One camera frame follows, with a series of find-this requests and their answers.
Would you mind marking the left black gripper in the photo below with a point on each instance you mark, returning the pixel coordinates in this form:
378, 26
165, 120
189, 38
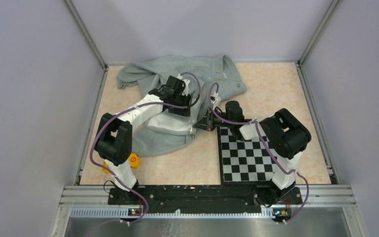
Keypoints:
186, 102

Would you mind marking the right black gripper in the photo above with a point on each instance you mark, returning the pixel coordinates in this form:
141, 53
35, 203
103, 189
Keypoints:
207, 122

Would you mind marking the grey zip-up jacket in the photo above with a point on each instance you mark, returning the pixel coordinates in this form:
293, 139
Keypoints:
166, 132

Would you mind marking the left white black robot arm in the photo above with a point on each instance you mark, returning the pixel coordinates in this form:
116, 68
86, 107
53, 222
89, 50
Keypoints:
113, 142

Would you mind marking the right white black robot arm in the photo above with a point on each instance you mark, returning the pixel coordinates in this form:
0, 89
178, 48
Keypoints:
282, 136

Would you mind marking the black white checkerboard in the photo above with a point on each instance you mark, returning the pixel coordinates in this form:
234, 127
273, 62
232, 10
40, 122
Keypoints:
243, 162

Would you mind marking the red yellow toy button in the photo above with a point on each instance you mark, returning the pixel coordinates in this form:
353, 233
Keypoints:
134, 161

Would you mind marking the yellow toy block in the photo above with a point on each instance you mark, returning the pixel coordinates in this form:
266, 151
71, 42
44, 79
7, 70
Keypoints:
105, 167

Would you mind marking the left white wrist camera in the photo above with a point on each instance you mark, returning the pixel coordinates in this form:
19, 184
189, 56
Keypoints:
186, 84

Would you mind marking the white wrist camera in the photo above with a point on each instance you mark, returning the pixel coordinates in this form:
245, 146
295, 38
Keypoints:
186, 84
215, 100

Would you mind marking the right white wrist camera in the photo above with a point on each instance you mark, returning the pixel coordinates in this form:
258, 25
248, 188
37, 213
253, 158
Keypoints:
215, 100

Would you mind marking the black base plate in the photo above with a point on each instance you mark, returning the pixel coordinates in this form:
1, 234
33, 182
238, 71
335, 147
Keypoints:
199, 199

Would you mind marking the aluminium frame rail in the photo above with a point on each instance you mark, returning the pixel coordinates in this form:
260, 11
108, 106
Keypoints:
92, 201

